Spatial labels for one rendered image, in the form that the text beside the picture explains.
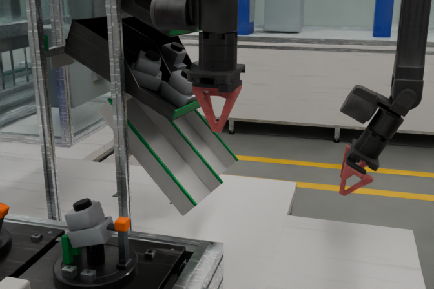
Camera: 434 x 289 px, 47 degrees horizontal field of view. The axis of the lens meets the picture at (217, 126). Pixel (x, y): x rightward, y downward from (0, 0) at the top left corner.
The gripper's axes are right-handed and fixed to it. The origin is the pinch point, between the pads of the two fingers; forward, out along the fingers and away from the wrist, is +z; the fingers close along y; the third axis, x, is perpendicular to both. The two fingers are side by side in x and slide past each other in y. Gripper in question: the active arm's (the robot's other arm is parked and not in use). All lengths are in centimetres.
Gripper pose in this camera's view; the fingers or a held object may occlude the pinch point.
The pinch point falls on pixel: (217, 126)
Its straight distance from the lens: 77.3
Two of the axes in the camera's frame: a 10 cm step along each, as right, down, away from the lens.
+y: -2.7, 2.7, -9.3
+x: 9.6, 0.9, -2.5
